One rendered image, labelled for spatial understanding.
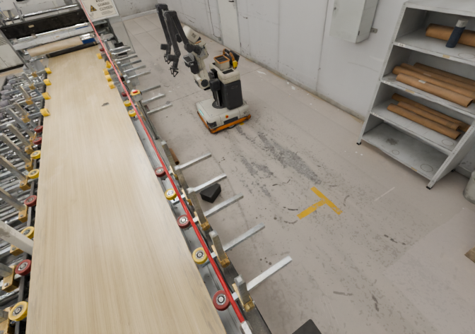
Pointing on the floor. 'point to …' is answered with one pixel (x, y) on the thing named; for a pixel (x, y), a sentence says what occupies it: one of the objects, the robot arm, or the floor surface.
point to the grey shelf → (394, 147)
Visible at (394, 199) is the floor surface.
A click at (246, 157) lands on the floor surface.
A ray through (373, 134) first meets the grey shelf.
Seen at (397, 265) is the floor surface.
